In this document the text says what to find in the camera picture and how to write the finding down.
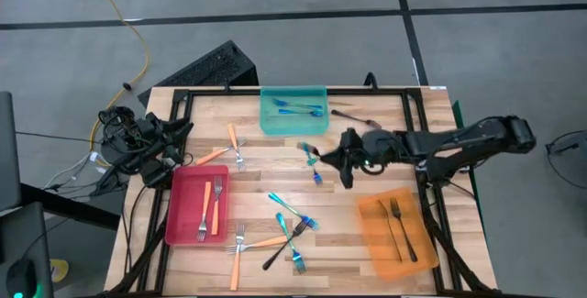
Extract grey monitor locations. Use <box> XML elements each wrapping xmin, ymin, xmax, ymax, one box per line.
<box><xmin>0</xmin><ymin>91</ymin><xmax>22</xmax><ymax>213</ymax></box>

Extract dark desk pad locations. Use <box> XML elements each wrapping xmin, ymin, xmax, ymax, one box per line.
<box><xmin>0</xmin><ymin>201</ymin><xmax>55</xmax><ymax>298</ymax></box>

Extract black desk beam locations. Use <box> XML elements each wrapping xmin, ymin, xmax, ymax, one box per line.
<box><xmin>18</xmin><ymin>182</ymin><xmax>121</xmax><ymax>231</ymax></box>

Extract yellow round sticker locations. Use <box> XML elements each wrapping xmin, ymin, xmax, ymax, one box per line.
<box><xmin>49</xmin><ymin>258</ymin><xmax>71</xmax><ymax>284</ymax></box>

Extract black computer mouse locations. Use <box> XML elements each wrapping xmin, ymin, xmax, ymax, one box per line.
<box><xmin>5</xmin><ymin>258</ymin><xmax>39</xmax><ymax>298</ymax></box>

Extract orange translucent plastic bin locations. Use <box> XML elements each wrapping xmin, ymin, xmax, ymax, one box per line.
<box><xmin>356</xmin><ymin>186</ymin><xmax>440</xmax><ymax>280</ymax></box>

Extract red translucent plastic bin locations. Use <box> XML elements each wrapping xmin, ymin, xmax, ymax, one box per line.
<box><xmin>163</xmin><ymin>164</ymin><xmax>230</xmax><ymax>247</ymax></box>

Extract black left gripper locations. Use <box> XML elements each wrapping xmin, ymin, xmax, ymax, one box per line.
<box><xmin>139</xmin><ymin>114</ymin><xmax>195</xmax><ymax>188</ymax></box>

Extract yellow floor cable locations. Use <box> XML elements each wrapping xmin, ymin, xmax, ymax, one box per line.
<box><xmin>83</xmin><ymin>0</ymin><xmax>150</xmax><ymax>155</ymax></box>

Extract white cables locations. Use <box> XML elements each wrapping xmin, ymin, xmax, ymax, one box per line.
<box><xmin>43</xmin><ymin>149</ymin><xmax>101</xmax><ymax>192</ymax></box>

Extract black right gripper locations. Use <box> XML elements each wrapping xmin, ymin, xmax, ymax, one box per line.
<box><xmin>319</xmin><ymin>127</ymin><xmax>407</xmax><ymax>190</ymax></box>

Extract black table clamp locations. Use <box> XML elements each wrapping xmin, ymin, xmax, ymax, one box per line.
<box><xmin>363</xmin><ymin>72</ymin><xmax>381</xmax><ymax>93</ymax></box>

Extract dark grey floor device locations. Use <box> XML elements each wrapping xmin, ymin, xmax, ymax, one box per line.
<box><xmin>544</xmin><ymin>130</ymin><xmax>587</xmax><ymax>156</ymax></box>

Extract teal translucent plastic bin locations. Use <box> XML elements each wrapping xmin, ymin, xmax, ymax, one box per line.
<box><xmin>259</xmin><ymin>85</ymin><xmax>330</xmax><ymax>137</ymax></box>

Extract black floor cable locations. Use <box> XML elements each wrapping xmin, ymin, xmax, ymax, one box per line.
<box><xmin>543</xmin><ymin>149</ymin><xmax>587</xmax><ymax>208</ymax></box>

